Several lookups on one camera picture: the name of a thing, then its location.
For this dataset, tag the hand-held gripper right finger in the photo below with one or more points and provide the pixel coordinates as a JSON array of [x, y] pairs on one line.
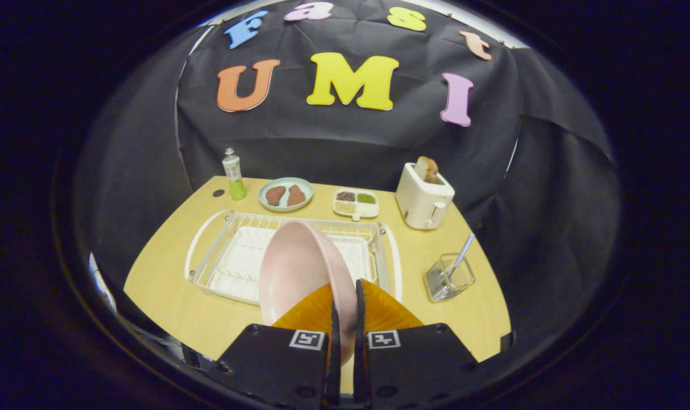
[[419, 364]]

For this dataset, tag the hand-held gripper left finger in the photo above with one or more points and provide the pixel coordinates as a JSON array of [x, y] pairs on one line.
[[271, 364]]

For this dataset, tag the pink plate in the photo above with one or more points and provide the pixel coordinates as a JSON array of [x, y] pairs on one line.
[[299, 267]]

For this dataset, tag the white divided condiment dish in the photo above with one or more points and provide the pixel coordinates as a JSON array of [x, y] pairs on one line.
[[368, 209]]

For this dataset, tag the pale green plate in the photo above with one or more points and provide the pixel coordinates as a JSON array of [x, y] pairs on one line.
[[285, 180]]

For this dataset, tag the white toaster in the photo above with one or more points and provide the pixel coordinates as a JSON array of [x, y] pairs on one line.
[[422, 202]]

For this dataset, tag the brown meat piece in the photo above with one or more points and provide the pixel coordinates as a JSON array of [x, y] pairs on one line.
[[296, 195], [275, 196]]

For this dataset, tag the green and white bottle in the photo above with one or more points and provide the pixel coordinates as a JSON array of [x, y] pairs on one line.
[[234, 176]]

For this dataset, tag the brown toast slice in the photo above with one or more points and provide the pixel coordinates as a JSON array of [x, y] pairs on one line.
[[426, 169]]

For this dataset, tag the black backdrop cloth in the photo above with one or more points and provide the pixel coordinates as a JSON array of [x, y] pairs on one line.
[[345, 142]]

